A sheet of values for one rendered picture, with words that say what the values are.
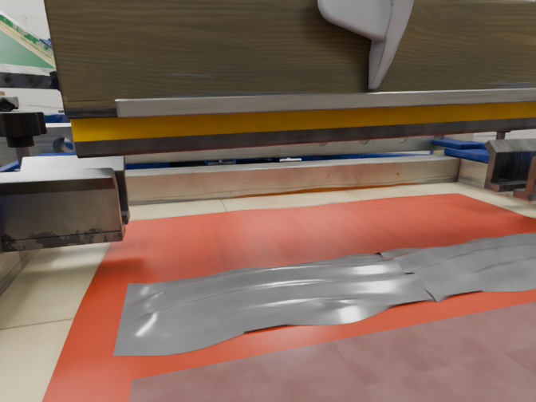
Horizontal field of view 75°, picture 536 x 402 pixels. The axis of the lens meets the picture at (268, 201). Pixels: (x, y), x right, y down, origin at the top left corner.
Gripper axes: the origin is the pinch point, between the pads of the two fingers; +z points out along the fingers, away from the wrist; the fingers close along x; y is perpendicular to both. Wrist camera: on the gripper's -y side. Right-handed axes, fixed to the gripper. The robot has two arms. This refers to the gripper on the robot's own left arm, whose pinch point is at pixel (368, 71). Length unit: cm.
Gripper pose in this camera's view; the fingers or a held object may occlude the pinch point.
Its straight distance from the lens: 28.4
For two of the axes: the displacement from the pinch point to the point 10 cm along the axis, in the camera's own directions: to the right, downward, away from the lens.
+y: -9.6, 0.7, -2.6
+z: 0.0, 9.6, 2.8
